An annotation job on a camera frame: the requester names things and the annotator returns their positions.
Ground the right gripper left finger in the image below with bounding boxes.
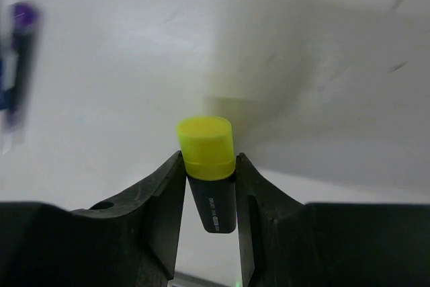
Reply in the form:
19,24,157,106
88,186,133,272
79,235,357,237
1,153,185,286

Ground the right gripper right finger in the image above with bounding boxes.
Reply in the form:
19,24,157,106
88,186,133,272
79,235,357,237
236,154,429,286

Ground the yellow cap black highlighter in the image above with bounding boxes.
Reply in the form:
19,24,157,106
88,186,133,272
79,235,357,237
177,116,237,234

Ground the blue grip ballpoint pen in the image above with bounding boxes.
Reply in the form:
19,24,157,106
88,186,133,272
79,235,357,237
1,43,14,110

